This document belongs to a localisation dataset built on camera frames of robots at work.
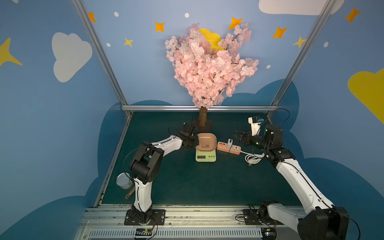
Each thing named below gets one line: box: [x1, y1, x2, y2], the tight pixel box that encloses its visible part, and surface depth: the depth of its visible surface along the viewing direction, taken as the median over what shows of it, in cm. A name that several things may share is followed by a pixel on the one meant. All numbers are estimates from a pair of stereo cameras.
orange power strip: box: [216, 141, 242, 155], surface depth 100 cm
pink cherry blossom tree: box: [165, 23, 259, 127], surface depth 75 cm
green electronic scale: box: [195, 147, 217, 163], surface depth 96 cm
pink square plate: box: [195, 133, 217, 151], surface depth 100 cm
